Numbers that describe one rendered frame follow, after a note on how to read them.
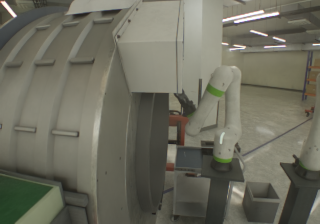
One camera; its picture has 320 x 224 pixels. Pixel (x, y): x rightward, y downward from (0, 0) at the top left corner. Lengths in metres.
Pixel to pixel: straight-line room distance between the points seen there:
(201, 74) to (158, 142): 2.83
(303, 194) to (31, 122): 1.43
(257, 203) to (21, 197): 1.96
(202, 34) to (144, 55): 3.67
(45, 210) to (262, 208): 1.98
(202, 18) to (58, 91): 3.88
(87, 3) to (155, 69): 0.39
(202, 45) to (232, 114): 2.97
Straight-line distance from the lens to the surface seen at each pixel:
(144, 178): 0.68
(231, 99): 1.20
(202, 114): 1.13
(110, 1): 0.67
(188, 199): 1.88
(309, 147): 1.11
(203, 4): 4.26
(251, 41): 14.49
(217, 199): 1.33
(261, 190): 2.35
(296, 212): 1.49
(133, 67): 0.47
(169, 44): 0.42
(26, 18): 0.85
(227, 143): 1.10
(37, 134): 0.46
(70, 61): 0.48
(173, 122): 2.11
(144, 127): 0.63
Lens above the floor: 1.56
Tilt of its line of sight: 12 degrees down
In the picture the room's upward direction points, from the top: straight up
